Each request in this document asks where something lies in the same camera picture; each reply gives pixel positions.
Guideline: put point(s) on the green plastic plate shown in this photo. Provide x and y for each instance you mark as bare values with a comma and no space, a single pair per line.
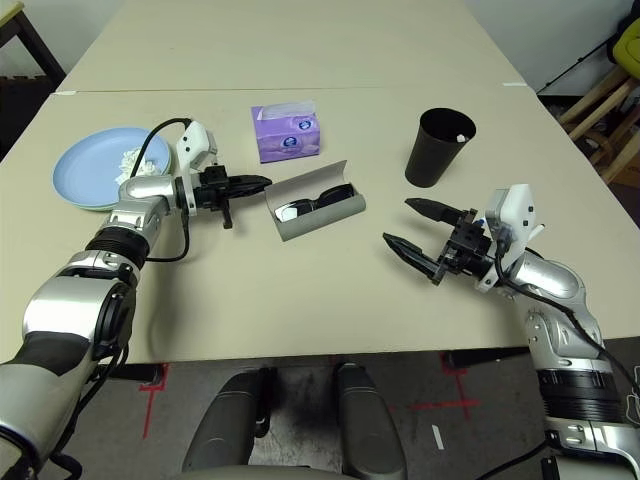
102,207

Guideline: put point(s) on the wooden rack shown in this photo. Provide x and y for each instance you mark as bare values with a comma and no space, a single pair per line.
592,95

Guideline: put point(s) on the black sunglasses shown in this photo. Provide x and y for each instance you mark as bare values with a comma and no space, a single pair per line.
330,195

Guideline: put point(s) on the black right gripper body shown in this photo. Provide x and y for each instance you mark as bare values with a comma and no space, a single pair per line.
467,247

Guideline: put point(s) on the beige robot torso cover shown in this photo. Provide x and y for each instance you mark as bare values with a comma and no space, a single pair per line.
265,475

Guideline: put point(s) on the side table with black frame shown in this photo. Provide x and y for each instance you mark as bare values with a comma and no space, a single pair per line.
10,12

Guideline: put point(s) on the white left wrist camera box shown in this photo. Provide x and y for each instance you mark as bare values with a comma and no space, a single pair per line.
192,140

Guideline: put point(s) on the white floor tape strip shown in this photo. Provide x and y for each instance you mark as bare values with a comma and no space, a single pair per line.
437,437

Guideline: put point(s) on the black plastic cup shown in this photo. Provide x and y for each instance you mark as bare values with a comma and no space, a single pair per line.
430,160

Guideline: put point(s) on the grey glasses case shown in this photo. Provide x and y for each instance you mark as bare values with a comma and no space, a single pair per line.
320,220

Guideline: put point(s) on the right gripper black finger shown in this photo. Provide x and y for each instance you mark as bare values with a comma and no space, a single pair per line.
432,210
412,255

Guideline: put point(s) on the white tissue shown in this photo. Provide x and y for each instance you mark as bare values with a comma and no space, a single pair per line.
130,157

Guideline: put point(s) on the grey robot leg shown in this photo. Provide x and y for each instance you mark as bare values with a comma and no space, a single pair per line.
225,425
370,425

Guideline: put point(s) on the black foam floor mat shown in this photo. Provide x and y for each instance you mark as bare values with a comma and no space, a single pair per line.
20,100

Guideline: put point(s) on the purple tissue box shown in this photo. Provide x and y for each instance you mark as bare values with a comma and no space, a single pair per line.
285,145

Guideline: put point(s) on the grey robot right leg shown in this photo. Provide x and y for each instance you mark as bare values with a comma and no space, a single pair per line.
370,425

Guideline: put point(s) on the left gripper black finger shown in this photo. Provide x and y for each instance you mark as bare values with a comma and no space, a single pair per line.
250,181
245,191

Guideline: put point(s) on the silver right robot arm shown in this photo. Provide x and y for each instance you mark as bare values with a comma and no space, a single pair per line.
545,275

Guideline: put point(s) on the black table foot bar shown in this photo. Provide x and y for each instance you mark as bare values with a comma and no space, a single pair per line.
125,372
480,357

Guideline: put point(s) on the grey robot left leg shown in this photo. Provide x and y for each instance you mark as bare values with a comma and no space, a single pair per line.
225,425

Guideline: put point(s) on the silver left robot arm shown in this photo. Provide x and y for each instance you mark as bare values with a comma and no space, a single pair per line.
140,192

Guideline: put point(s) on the red floor tape mark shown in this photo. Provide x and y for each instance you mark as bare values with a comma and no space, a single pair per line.
462,402

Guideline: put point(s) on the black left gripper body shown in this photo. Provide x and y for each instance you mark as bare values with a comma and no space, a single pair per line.
212,190

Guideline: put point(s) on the blue plastic plate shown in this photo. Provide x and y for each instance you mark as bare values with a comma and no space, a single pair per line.
85,165

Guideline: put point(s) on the black stand rod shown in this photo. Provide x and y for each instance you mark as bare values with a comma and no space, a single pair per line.
580,62

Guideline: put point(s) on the yellow-green object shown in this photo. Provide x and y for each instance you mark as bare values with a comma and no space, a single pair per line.
631,50

